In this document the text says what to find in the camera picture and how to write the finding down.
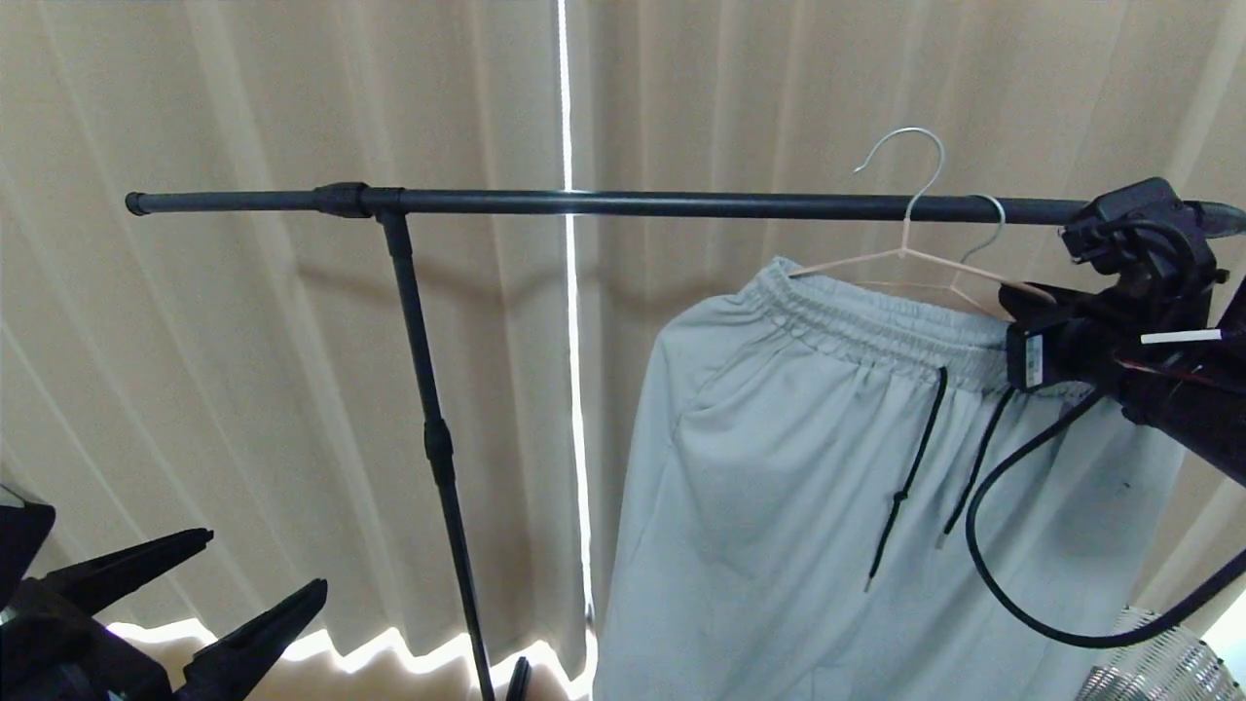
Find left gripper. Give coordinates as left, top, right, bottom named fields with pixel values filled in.
left=0, top=529, right=329, bottom=701

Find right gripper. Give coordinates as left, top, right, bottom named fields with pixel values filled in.
left=1001, top=287, right=1186, bottom=393

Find pink clothes hanger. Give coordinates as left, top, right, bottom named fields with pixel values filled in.
left=787, top=127, right=1060, bottom=305
left=855, top=193, right=1018, bottom=320

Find pale grey shorts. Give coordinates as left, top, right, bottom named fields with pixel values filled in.
left=594, top=256, right=1189, bottom=701

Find white laundry basket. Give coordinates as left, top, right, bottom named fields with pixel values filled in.
left=1076, top=606, right=1242, bottom=701

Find black clothes rack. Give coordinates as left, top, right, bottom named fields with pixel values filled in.
left=125, top=182, right=1246, bottom=701

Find beige curtain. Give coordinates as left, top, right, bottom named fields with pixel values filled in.
left=0, top=0, right=1246, bottom=683

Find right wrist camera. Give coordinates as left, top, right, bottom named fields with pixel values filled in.
left=1059, top=176, right=1229, bottom=298

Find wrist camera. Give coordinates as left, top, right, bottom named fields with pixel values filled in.
left=0, top=484, right=57, bottom=609
left=1059, top=176, right=1229, bottom=298

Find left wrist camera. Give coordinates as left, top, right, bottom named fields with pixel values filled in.
left=0, top=484, right=57, bottom=609

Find black cable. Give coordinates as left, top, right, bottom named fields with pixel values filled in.
left=966, top=387, right=1246, bottom=649

